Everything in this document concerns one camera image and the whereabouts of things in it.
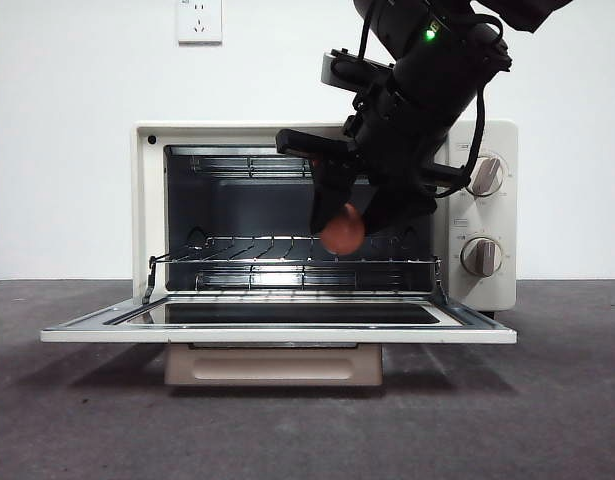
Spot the white wall socket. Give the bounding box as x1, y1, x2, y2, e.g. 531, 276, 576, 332
176, 0, 223, 46

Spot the metal wire oven rack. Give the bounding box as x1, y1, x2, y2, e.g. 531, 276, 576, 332
149, 234, 442, 265

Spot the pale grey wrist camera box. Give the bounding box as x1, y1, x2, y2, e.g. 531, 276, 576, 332
320, 48, 396, 96

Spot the oven heating element guard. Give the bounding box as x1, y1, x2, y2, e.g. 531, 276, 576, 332
196, 266, 408, 292
189, 155, 313, 180

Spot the cream Toshiba toaster oven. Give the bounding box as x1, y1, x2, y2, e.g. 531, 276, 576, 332
131, 119, 519, 321

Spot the thin black camera cable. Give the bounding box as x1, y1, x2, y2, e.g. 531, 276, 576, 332
357, 8, 376, 59

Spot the brown egg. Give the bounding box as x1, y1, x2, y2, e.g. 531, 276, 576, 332
320, 204, 366, 255

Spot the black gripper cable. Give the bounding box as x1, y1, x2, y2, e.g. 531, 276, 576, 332
435, 82, 489, 199

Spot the cream oven knob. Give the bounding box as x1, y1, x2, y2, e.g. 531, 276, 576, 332
459, 236, 504, 277
466, 155, 506, 197

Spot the oven door with beige handle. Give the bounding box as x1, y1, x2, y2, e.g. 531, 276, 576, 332
40, 292, 518, 387

